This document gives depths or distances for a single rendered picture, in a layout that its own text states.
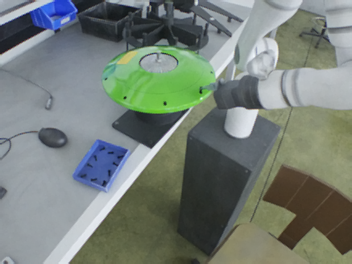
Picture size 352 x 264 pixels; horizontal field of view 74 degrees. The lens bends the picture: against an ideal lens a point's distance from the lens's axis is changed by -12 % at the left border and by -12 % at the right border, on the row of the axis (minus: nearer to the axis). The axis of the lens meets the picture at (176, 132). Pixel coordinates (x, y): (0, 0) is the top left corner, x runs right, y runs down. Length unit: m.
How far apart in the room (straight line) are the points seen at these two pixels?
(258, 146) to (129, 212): 1.01
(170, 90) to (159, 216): 1.10
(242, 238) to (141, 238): 0.77
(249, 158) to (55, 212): 0.56
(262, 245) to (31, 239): 0.70
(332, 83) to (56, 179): 0.64
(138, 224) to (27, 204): 1.00
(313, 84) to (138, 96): 0.38
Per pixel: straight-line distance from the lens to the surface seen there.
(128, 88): 0.65
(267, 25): 0.59
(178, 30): 1.08
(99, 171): 0.69
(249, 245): 0.93
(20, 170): 0.77
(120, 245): 1.57
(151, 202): 1.66
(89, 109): 0.86
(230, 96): 0.56
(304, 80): 0.47
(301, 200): 0.88
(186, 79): 0.66
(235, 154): 0.81
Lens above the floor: 1.47
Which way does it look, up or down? 47 degrees down
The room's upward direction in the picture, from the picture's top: 3 degrees clockwise
